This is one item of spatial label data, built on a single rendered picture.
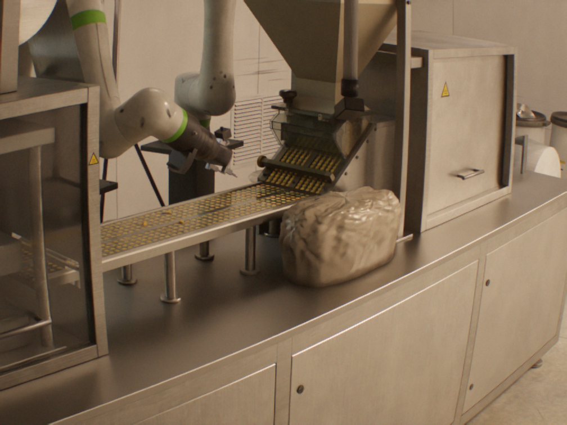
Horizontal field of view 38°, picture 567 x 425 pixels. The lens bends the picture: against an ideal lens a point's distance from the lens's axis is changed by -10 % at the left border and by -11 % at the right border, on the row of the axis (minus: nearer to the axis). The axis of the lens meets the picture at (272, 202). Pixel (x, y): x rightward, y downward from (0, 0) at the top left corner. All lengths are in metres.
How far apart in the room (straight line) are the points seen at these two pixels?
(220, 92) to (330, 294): 1.00
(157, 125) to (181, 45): 3.26
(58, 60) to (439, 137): 1.30
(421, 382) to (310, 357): 0.61
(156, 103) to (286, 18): 0.51
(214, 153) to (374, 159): 0.51
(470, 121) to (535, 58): 3.17
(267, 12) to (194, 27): 2.95
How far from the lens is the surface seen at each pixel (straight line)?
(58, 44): 1.80
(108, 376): 1.71
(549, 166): 3.88
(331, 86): 2.44
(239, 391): 1.88
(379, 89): 2.64
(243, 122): 5.76
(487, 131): 3.01
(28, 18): 1.68
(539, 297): 3.31
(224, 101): 2.93
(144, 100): 2.06
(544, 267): 3.28
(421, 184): 2.61
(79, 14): 2.29
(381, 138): 2.54
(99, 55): 2.23
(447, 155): 2.76
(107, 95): 2.17
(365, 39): 2.43
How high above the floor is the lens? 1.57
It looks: 16 degrees down
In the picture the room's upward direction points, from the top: 2 degrees clockwise
